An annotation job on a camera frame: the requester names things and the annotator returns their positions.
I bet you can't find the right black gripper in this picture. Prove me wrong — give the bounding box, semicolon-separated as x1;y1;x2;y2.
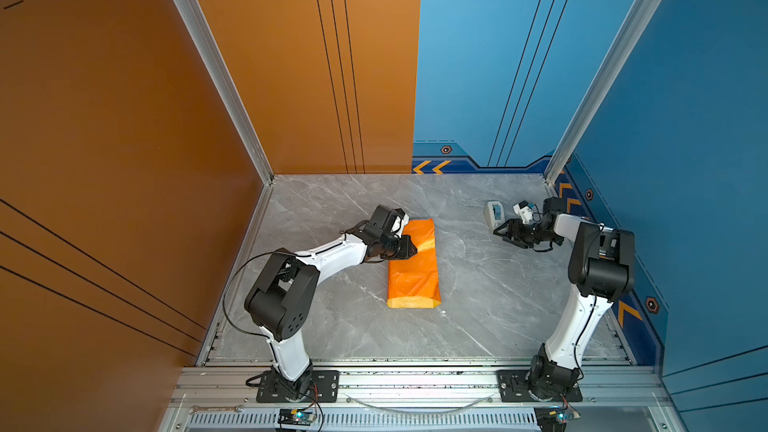
494;219;563;248

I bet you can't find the yellow orange wrapping paper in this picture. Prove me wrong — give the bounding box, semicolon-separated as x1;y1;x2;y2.
387;219;442;309

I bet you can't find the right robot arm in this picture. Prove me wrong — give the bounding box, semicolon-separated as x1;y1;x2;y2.
492;197;635;401

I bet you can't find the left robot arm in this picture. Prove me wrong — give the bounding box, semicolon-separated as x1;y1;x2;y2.
244;232;418;401

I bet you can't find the white tape dispenser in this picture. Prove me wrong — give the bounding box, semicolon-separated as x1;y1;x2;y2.
484;200;506;233

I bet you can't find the right green circuit board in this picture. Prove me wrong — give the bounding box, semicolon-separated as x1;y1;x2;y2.
534;408;567;432

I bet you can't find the green circuit board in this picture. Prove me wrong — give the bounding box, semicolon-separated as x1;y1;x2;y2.
276;408;319;431
534;408;567;432

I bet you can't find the left green circuit board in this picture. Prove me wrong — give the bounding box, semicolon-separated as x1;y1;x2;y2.
276;408;319;431

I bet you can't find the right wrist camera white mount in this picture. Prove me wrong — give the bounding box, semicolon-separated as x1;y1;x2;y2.
513;200;541;225

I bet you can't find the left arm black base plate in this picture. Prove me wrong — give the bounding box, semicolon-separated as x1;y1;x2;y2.
256;368;340;404

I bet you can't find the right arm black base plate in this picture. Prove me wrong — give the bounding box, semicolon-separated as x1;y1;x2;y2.
496;369;584;403

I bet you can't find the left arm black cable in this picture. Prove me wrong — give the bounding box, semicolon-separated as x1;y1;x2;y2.
221;250;283;340

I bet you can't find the clear tube on rail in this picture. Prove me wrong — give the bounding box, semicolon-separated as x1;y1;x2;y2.
344;395;494;416

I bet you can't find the aluminium front rail frame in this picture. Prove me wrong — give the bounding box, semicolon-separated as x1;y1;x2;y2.
160;360;684;431

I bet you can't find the right aluminium corner post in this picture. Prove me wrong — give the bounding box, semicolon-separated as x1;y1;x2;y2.
544;0;662;186

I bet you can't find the aluminium corner post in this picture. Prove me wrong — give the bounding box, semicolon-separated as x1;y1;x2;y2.
544;0;662;186
149;0;275;185

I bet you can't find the left aluminium corner post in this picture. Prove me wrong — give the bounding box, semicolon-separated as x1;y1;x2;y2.
149;0;275;185

